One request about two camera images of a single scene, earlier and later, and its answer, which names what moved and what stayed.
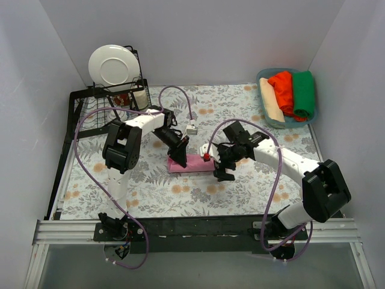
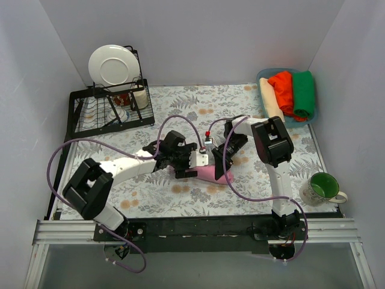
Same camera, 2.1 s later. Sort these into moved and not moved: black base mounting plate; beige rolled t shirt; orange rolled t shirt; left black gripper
Moved: left black gripper
Not moved: black base mounting plate; beige rolled t shirt; orange rolled t shirt
